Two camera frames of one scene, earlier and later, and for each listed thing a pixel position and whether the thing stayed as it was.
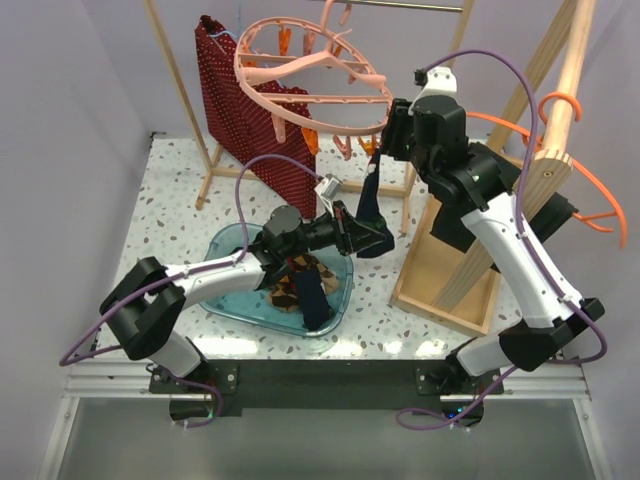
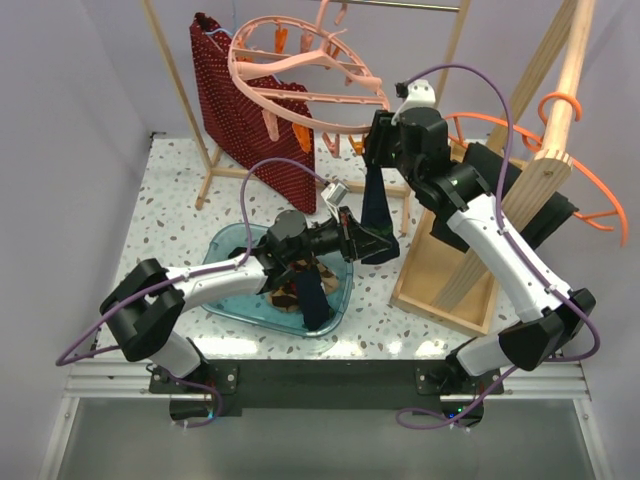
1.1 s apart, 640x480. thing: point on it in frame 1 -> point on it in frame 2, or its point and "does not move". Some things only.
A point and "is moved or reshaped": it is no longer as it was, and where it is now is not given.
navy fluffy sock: (371, 210) is moved or reshaped
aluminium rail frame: (114, 377) does not move
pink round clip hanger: (307, 76) is moved or reshaped
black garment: (545, 223) does not move
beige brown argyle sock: (329, 280) does not move
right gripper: (399, 119) -> (376, 140)
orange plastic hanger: (588, 217) does not move
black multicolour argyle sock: (284, 296) does not move
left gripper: (353, 236) does not move
